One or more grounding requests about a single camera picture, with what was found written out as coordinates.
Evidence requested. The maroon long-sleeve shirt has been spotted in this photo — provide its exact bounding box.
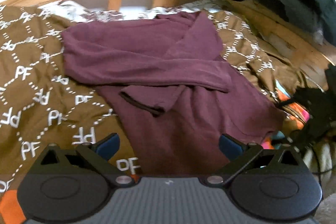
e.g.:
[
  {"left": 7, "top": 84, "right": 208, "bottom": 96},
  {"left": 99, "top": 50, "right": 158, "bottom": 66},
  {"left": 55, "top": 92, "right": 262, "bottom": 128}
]
[{"left": 62, "top": 11, "right": 285, "bottom": 176}]

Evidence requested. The brown PF-print duvet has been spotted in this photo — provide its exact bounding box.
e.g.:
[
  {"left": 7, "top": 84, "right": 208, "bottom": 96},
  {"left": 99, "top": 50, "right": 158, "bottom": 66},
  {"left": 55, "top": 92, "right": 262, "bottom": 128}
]
[{"left": 1, "top": 6, "right": 309, "bottom": 195}]

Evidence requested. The white floral bed sheet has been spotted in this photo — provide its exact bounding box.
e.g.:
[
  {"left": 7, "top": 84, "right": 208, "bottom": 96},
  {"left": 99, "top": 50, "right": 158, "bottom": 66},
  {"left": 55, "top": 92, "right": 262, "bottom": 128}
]
[{"left": 39, "top": 0, "right": 222, "bottom": 23}]

